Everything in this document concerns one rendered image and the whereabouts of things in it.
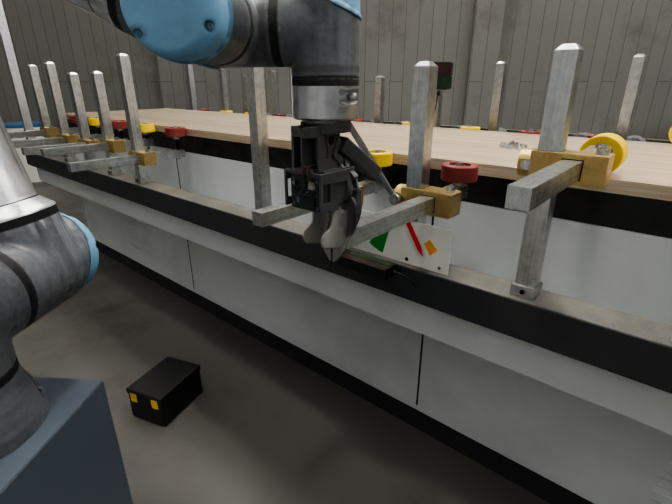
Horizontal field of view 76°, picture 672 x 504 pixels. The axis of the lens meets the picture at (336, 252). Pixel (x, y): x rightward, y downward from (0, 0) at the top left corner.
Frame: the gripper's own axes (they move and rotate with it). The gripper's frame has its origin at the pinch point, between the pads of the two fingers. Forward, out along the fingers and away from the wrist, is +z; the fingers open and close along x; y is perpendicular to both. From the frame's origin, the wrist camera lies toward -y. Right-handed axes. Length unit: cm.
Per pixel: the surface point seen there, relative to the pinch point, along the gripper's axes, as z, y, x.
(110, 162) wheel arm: 2, -18, -124
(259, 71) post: -28, -32, -53
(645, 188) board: -6, -50, 34
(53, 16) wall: -94, -160, -553
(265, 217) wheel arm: 0.3, -5.7, -23.5
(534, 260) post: 4.9, -29.6, 22.0
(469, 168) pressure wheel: -7.9, -40.2, 3.2
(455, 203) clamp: -2.4, -31.2, 5.0
